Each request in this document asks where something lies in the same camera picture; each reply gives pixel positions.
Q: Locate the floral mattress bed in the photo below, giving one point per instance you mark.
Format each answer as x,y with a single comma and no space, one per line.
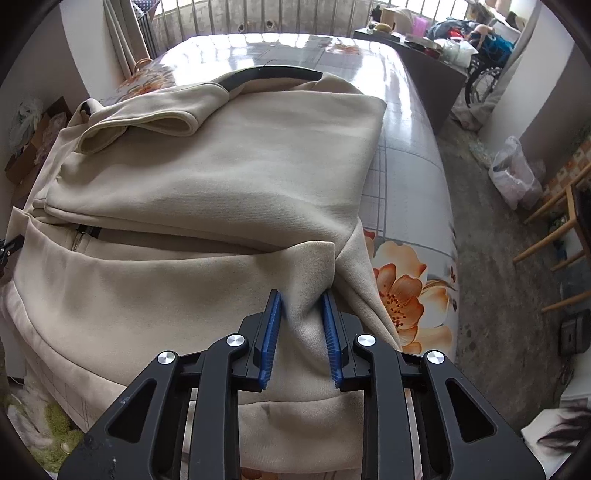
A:
405,208

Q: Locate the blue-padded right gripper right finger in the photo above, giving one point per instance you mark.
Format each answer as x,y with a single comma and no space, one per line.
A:
420,408

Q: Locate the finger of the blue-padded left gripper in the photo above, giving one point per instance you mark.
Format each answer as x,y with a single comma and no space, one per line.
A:
8,248

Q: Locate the metal balcony railing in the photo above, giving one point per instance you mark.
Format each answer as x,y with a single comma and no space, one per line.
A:
164,24

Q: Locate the beige zip jacket black trim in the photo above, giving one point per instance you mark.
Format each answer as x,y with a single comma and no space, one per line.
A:
160,222

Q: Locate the white plastic bag on floor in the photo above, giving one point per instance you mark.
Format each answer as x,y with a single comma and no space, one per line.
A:
517,179

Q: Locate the wheelchair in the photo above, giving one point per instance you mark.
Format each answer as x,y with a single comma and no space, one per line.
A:
493,53

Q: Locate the cluttered dark side table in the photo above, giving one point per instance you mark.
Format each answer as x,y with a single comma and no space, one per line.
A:
438,84

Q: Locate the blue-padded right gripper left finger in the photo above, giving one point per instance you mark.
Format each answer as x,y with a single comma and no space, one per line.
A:
182,409

